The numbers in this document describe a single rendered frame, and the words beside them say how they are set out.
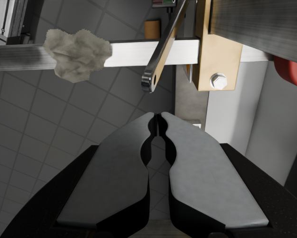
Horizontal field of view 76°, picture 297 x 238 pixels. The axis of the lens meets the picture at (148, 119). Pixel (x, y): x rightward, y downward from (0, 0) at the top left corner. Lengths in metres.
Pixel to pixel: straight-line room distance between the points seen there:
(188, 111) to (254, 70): 0.20
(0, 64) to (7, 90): 1.18
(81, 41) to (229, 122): 0.47
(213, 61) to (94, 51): 0.15
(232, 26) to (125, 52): 0.13
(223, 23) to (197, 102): 0.28
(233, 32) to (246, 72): 0.39
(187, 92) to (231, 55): 0.20
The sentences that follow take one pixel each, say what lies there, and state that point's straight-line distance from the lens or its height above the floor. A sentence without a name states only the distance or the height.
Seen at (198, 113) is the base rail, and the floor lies 0.70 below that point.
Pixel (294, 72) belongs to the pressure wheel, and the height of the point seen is 0.91.
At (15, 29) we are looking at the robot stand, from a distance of 1.13.
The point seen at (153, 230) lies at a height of 0.95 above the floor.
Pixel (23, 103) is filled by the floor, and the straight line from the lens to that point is 1.50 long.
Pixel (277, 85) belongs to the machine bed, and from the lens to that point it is 0.54.
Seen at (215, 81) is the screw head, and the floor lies 0.88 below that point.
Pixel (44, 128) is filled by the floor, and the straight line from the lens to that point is 1.52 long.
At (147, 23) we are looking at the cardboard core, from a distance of 1.04.
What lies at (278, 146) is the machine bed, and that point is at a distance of 0.54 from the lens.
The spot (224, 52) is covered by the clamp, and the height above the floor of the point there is 0.87.
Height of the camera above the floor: 1.12
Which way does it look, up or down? 61 degrees down
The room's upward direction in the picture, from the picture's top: 176 degrees counter-clockwise
